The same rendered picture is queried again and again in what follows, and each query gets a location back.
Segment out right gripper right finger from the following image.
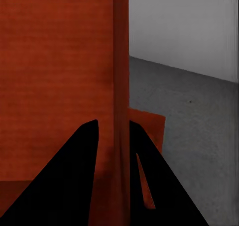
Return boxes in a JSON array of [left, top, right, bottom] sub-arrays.
[[129, 120, 209, 226]]

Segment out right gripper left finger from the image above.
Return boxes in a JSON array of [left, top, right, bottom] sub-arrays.
[[0, 119, 99, 226]]

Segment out storage box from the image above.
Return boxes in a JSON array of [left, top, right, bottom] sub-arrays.
[[129, 108, 165, 209], [0, 0, 130, 226]]

